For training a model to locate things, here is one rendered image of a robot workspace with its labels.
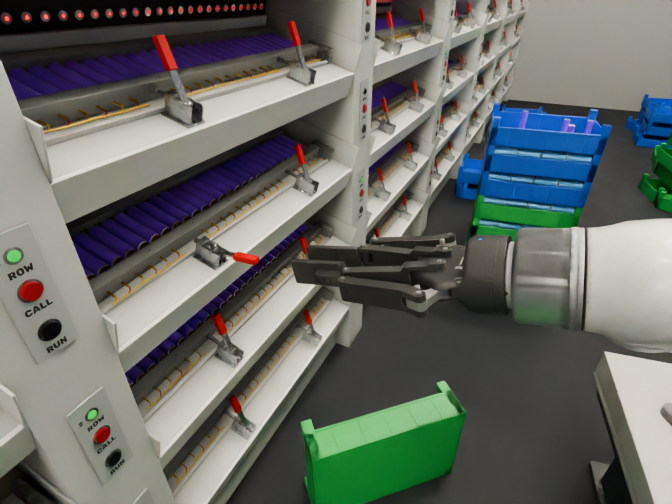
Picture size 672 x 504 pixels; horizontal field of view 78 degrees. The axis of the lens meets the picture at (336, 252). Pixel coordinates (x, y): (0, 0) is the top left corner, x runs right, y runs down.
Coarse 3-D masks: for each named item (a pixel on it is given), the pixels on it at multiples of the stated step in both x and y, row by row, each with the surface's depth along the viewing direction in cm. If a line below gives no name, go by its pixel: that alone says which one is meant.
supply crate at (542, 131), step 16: (496, 112) 133; (512, 112) 133; (592, 112) 125; (496, 128) 119; (512, 128) 118; (528, 128) 134; (544, 128) 133; (560, 128) 131; (576, 128) 130; (592, 128) 126; (608, 128) 110; (496, 144) 121; (512, 144) 120; (528, 144) 119; (544, 144) 117; (560, 144) 116; (576, 144) 115; (592, 144) 114
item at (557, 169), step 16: (496, 160) 124; (512, 160) 122; (528, 160) 121; (544, 160) 119; (560, 160) 118; (592, 160) 116; (544, 176) 122; (560, 176) 120; (576, 176) 119; (592, 176) 118
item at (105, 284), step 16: (288, 160) 80; (272, 176) 74; (240, 192) 68; (256, 192) 71; (272, 192) 73; (208, 208) 63; (224, 208) 64; (240, 208) 67; (192, 224) 59; (208, 224) 62; (160, 240) 55; (176, 240) 56; (128, 256) 51; (144, 256) 52; (160, 256) 54; (112, 272) 49; (128, 272) 50; (96, 288) 47; (112, 288) 49
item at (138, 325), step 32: (288, 128) 92; (320, 160) 89; (352, 160) 89; (288, 192) 76; (320, 192) 79; (224, 224) 65; (256, 224) 67; (288, 224) 71; (192, 256) 58; (128, 288) 51; (160, 288) 52; (192, 288) 53; (224, 288) 60; (128, 320) 47; (160, 320) 48; (128, 352) 46
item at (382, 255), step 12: (372, 252) 47; (384, 252) 46; (396, 252) 45; (408, 252) 45; (420, 252) 43; (432, 252) 43; (444, 252) 42; (372, 264) 48; (384, 264) 47; (396, 264) 46
